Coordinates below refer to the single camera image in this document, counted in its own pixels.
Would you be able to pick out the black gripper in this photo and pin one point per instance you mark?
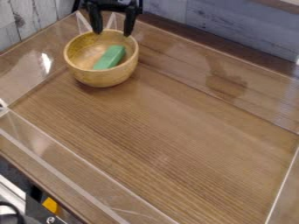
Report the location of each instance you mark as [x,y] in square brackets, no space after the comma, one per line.
[128,6]

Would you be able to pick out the green rectangular block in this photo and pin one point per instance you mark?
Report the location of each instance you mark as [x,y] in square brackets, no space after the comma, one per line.
[111,57]

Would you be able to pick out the brown wooden bowl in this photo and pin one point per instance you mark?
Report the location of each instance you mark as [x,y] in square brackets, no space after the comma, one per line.
[85,49]

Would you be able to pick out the yellow label block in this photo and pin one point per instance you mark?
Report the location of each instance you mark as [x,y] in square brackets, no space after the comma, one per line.
[51,205]

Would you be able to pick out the black device with screw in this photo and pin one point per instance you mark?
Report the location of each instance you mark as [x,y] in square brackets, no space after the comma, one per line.
[44,216]

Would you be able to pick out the clear acrylic tray wall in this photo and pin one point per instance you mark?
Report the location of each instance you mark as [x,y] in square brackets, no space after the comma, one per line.
[77,185]

